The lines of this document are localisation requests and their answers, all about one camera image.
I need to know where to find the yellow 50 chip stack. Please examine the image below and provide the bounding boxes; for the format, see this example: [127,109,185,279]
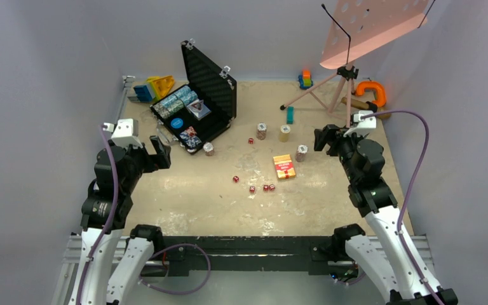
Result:
[279,125,291,142]

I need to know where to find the blue dealer button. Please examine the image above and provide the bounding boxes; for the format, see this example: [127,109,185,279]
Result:
[170,118,184,129]

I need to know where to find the pink music stand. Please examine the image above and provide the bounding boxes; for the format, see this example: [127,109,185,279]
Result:
[280,0,435,126]

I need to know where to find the blue yellow lego bricks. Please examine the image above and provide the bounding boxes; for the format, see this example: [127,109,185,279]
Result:
[133,76,175,103]

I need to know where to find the blue card deck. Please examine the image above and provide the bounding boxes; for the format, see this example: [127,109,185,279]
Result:
[186,99,211,120]

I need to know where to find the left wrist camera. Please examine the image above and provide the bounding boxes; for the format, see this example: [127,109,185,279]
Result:
[102,118,142,149]

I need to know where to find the light blue chip row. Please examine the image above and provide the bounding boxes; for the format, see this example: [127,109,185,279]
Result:
[151,85,198,119]

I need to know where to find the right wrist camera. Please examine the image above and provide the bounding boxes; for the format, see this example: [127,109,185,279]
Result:
[343,110,377,137]

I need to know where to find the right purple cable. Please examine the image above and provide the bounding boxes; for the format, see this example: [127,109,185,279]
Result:
[335,110,446,305]

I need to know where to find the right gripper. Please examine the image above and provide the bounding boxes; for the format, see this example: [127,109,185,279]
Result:
[314,124,367,183]

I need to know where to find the purple chip stack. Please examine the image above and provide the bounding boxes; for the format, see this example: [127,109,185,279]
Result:
[295,144,308,162]

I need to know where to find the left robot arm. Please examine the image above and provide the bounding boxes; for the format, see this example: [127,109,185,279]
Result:
[69,136,171,304]

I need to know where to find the wooden rolling pin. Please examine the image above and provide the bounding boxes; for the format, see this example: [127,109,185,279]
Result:
[351,98,391,119]

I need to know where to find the orange C-clamp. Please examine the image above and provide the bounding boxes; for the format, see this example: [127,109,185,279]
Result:
[355,81,388,109]

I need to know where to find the purple cable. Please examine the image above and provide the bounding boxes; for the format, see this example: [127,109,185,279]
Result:
[74,124,212,305]
[335,110,446,305]

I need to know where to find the short red chip stack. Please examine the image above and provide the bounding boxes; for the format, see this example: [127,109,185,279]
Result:
[203,142,215,156]

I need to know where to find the black poker chip case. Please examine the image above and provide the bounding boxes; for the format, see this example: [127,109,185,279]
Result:
[150,39,237,154]

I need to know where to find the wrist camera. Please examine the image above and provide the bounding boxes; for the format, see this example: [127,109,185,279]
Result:
[102,118,142,149]
[343,110,377,137]

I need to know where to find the teal block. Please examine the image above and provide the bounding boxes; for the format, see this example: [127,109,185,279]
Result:
[286,106,294,125]

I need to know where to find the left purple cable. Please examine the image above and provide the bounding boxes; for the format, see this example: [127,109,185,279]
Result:
[74,124,212,305]

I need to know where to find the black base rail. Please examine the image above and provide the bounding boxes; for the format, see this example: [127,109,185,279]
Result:
[141,236,358,281]

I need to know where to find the red 100 chip stack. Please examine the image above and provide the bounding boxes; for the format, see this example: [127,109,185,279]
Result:
[256,123,268,140]

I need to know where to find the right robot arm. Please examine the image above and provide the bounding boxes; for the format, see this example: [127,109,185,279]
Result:
[314,125,458,304]

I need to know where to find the blue white chip stack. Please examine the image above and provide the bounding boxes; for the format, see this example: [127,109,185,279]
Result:
[179,126,202,151]

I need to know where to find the red Texas Hold'em card deck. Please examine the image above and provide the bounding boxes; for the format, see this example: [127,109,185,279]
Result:
[273,154,296,180]

